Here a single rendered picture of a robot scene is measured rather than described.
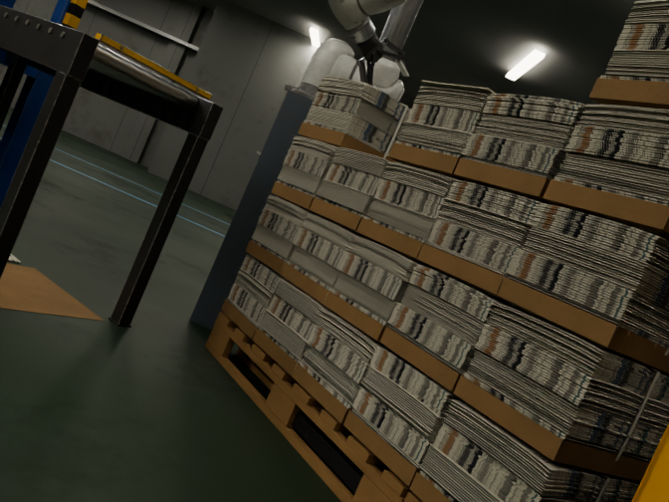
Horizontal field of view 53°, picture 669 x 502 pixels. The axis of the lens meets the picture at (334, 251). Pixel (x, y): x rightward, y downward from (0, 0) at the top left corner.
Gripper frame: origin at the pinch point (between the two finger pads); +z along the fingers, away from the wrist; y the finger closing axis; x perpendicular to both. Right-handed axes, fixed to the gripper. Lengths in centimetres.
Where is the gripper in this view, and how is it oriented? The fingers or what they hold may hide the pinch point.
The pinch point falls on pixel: (392, 85)
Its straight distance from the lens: 249.8
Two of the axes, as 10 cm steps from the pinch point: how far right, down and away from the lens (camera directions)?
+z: 5.0, 6.9, 5.2
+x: 4.9, 2.7, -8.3
